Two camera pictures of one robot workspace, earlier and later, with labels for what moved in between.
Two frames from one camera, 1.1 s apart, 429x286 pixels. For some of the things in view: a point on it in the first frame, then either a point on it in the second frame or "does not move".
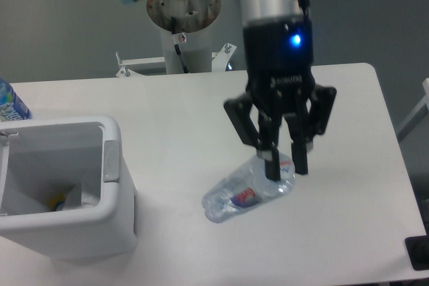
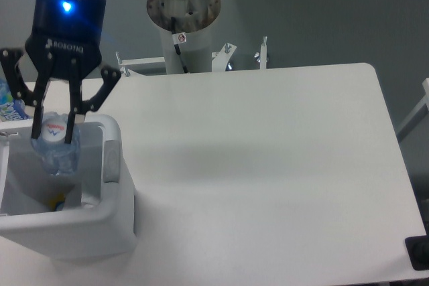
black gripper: (279, 53) → (66, 42)
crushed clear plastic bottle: (246, 188) → (57, 157)
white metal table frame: (128, 64) does not move
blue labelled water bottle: (11, 108) does not move
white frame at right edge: (420, 114) does not move
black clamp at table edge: (417, 248) does not move
